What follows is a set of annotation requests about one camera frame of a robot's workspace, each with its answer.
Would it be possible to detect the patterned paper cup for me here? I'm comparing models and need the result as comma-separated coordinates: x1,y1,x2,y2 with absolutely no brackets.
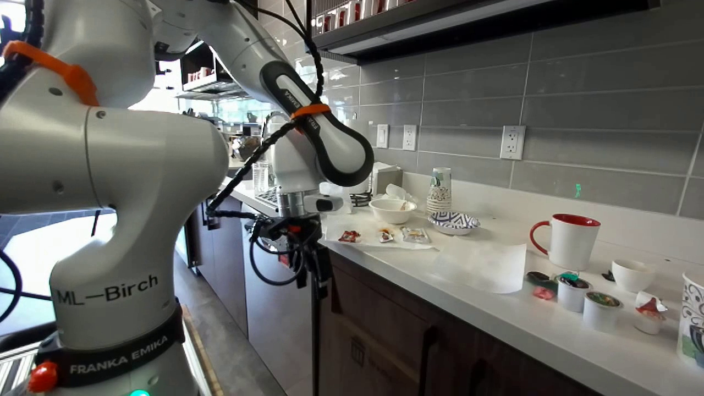
677,276,704,369

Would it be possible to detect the white mug red handle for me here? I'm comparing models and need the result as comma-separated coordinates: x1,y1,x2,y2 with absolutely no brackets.
527,214,601,268

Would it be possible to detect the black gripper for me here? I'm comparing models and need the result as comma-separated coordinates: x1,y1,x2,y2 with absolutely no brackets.
266,219,328,296

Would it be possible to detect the white napkin with sauce packets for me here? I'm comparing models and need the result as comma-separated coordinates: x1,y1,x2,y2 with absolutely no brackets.
324,219,434,248

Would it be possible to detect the printed paper cup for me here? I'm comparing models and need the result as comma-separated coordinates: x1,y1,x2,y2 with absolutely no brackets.
427,168,450,214

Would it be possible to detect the white wall power outlet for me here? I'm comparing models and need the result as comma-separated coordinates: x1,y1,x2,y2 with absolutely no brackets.
499,125,525,162

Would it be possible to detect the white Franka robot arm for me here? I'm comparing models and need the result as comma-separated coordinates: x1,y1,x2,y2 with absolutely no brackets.
0,0,373,396

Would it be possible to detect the stainless steel dishwasher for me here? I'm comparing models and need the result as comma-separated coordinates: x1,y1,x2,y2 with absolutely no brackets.
241,222,313,396

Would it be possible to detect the torn red creamer cup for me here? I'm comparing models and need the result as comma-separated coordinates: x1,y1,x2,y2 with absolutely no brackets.
634,294,667,334

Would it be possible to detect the white creamer cup green lid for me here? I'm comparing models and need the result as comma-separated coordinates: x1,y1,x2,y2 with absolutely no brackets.
556,273,589,312

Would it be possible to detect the blue patterned small bowl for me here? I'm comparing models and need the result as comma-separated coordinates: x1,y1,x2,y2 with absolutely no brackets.
429,211,479,235

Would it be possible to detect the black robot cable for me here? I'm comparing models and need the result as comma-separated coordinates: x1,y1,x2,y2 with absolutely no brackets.
204,0,325,291

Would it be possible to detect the white creamer cup dark lid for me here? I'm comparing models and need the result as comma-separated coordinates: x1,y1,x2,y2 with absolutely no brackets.
582,291,622,330

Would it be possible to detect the open white creamer cup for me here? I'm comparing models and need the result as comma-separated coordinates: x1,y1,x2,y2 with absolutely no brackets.
612,259,651,294

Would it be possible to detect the large white paper napkin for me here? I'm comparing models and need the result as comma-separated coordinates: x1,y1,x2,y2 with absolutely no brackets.
436,241,527,294

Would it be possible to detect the white bowl with food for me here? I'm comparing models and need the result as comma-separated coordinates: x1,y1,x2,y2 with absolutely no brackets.
370,196,416,224

